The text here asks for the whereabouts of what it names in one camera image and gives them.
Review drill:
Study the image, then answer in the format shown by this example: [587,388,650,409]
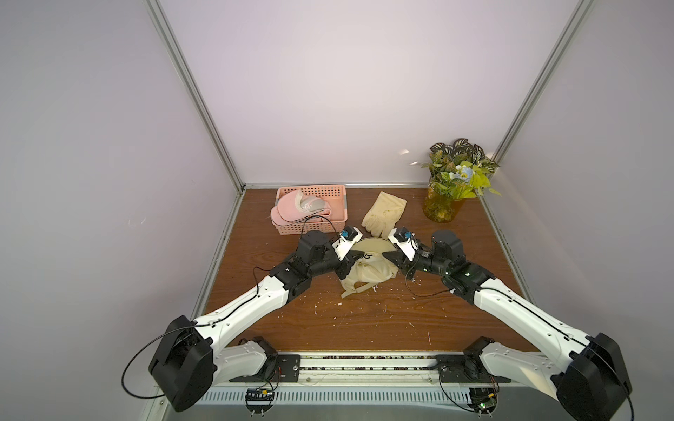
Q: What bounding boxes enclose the pink perforated plastic basket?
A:
[272,184,348,235]

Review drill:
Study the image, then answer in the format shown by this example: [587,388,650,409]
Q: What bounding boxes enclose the potted plant in yellow vase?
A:
[423,138,500,224]

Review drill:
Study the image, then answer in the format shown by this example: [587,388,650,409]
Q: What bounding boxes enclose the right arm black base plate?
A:
[431,354,511,383]

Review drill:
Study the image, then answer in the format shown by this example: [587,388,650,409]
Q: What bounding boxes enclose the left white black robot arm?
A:
[148,226,363,412]

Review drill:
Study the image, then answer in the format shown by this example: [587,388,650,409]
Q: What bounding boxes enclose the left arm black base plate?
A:
[230,354,301,384]

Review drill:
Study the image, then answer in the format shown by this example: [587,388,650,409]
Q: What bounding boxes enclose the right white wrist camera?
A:
[388,227,419,261]

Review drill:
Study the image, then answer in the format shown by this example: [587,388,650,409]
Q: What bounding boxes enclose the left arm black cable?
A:
[120,214,341,400]

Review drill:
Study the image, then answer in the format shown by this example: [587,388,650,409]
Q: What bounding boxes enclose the circuit board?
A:
[244,388,276,417]
[469,388,498,417]

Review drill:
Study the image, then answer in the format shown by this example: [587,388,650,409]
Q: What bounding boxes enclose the left circuit board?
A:
[244,388,276,417]

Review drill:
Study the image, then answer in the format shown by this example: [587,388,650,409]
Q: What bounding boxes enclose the cream work glove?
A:
[361,191,407,240]

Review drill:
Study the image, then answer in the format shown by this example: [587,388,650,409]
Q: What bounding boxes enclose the beige baseball cap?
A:
[341,238,398,298]

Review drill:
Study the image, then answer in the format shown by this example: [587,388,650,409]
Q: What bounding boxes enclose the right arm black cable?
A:
[402,273,635,421]

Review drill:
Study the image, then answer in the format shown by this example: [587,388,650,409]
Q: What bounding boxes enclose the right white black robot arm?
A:
[384,228,633,420]

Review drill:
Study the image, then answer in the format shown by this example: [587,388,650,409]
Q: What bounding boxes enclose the aluminium front rail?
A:
[153,351,588,389]

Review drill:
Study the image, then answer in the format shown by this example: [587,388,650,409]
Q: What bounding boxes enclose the right circuit board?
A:
[469,388,498,417]

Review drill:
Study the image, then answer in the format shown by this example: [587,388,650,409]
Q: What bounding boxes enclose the pink baseball cap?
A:
[270,191,332,226]

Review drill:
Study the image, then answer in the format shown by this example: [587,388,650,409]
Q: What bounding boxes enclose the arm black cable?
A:
[402,273,635,421]
[120,214,341,400]

